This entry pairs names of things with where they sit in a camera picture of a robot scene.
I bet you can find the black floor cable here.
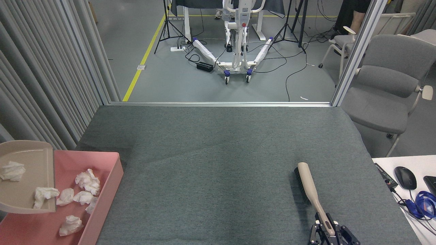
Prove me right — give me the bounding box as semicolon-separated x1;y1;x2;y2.
254;44;309;102

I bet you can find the person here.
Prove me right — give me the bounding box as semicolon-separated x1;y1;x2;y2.
336;0;372;36

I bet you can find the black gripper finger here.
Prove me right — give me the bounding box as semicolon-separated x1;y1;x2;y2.
309;213;326;245
326;213;361;245

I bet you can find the white desk with dark cloth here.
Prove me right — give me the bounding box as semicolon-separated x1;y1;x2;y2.
170;0;286;43

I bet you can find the grey slatted partition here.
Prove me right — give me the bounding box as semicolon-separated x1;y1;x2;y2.
0;0;121;220

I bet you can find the pink plastic bin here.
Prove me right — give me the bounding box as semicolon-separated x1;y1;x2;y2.
0;150;124;245

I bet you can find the silver post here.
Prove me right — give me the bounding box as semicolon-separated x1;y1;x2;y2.
331;0;388;107

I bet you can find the white mesh chair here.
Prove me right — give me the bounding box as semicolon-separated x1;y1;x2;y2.
373;12;417;35

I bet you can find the black tripod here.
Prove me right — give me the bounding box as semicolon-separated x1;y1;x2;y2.
154;0;191;55
272;0;307;54

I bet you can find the beige plastic dustpan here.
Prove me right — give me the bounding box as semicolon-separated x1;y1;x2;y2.
0;140;57;214

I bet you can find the black flat device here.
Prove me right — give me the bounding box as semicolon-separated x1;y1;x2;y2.
423;176;436;196

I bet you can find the grey cable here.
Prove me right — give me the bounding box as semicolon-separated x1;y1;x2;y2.
391;188;436;236

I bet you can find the large crumpled white tissue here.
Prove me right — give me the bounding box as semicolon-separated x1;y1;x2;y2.
75;169;101;195

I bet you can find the white wheeled stand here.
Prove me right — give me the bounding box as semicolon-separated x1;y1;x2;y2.
191;0;275;85

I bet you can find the grey padded chair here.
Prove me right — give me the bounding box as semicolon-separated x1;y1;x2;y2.
341;29;436;158

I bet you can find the blue lanyard strap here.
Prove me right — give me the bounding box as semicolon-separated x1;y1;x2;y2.
405;191;436;219

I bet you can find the silver table edge rail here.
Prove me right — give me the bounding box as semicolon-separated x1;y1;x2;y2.
109;101;332;108

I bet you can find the black adapter box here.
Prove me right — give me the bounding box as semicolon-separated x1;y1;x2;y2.
374;163;398;191

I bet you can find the black computer mouse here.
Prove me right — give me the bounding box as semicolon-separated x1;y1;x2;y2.
394;166;417;190

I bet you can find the white office chair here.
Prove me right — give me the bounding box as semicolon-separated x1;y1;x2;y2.
318;26;358;80

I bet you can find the round white tissue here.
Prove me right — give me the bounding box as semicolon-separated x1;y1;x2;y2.
0;161;26;182

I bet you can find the beige brush with black bristles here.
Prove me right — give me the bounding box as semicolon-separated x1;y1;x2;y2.
294;162;336;236

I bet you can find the long white tissue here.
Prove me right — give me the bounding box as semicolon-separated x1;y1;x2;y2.
33;187;60;209

